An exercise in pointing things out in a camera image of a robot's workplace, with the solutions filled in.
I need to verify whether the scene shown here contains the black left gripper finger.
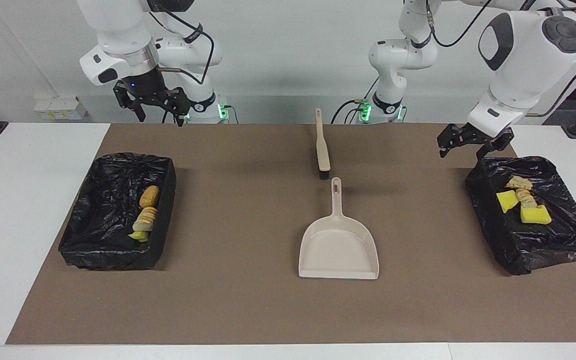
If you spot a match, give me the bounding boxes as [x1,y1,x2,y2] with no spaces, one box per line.
[436,124,469,159]
[476,127,515,162]

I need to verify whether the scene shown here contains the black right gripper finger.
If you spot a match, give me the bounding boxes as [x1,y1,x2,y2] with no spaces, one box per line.
[113,82,147,122]
[165,87,192,127]

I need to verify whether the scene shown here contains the beige sponge chunk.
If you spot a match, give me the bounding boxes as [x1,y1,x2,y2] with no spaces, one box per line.
[516,188,538,209]
[505,175,534,191]
[132,206,159,232]

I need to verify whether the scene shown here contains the large green yellow sponge piece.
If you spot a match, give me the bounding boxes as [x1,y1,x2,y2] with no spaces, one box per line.
[496,189,519,214]

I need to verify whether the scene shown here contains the orange brown sponge lump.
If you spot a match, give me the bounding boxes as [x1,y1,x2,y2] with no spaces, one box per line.
[139,185,161,209]

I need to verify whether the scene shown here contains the beige hand brush black bristles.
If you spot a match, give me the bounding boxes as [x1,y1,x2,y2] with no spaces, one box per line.
[314,107,332,181]

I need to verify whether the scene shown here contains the beige plastic dustpan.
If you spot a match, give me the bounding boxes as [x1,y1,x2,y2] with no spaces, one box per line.
[298,177,380,280]

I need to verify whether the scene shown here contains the black bag lined bin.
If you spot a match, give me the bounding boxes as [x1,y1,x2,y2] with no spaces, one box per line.
[58,152,177,271]
[465,156,576,276]

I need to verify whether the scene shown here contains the brown table mat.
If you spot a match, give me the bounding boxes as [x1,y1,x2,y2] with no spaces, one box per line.
[5,123,576,346]

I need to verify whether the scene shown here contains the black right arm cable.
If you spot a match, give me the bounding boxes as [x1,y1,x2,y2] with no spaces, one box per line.
[148,7,215,86]

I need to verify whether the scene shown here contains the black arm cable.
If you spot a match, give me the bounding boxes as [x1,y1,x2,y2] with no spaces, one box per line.
[425,0,576,118]
[148,7,215,86]

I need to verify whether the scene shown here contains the white wall socket box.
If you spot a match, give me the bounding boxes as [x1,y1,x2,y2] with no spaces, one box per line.
[34,96,89,121]

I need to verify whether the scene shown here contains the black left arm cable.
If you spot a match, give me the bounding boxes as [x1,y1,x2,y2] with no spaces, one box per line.
[425,0,576,118]

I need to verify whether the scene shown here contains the black base cable bundle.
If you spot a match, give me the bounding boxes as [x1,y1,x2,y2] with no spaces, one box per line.
[330,99,369,124]

